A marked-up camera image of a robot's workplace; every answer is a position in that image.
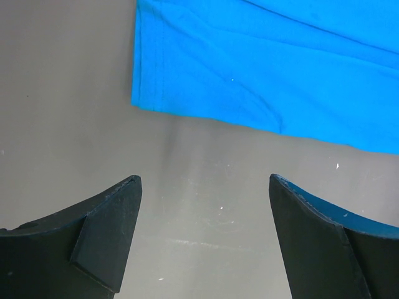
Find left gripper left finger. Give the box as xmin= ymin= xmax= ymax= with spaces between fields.
xmin=1 ymin=176 xmax=142 ymax=298

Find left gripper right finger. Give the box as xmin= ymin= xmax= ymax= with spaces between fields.
xmin=269 ymin=174 xmax=398 ymax=298

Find blue t shirt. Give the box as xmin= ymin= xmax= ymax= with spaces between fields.
xmin=132 ymin=1 xmax=398 ymax=154

